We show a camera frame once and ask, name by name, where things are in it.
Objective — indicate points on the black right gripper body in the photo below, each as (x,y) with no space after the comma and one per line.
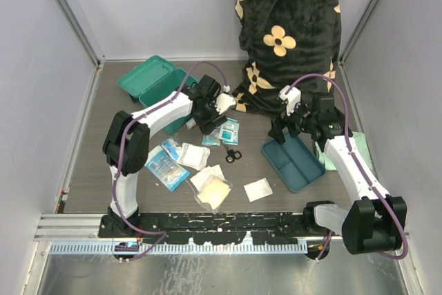
(300,121)

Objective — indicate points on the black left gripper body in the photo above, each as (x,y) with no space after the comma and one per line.
(208,114)

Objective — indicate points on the white blue bandage roll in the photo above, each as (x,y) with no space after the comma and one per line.
(190,124)

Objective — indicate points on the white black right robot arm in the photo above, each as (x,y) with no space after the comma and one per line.
(376,220)

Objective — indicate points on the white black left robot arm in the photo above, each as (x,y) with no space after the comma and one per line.
(126,145)

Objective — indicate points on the teal medicine kit box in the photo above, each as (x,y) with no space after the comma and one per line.
(152,81)

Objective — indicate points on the clear bag blue bandages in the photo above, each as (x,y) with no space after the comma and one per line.
(211,139)

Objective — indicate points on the teal white sachet packet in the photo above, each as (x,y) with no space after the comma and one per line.
(229,132)

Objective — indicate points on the white gauze pack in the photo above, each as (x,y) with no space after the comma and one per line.
(193,156)

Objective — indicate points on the small clear blue packet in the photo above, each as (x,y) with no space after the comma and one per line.
(172,148)

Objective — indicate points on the dark teal divided tray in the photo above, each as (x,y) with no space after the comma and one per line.
(293,161)

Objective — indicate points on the light green cloth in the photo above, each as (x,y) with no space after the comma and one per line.
(361,145)

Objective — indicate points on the white gauze pad stack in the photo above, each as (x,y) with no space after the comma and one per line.
(200,178)

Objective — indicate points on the large blue cotton pack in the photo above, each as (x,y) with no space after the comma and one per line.
(165,169)

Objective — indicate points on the small white gauze packet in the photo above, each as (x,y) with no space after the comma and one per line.
(258,189)

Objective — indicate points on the clear bag beige pad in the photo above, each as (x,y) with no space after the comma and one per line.
(213,193)

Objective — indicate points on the black floral plush blanket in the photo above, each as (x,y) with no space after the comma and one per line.
(284,40)

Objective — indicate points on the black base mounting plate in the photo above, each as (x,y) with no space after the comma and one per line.
(273,228)

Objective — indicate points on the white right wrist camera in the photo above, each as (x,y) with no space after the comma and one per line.
(290,97)

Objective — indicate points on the black handled scissors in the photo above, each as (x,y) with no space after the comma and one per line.
(232,155)

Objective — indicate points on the aluminium slotted rail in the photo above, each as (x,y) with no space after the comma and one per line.
(70,233)

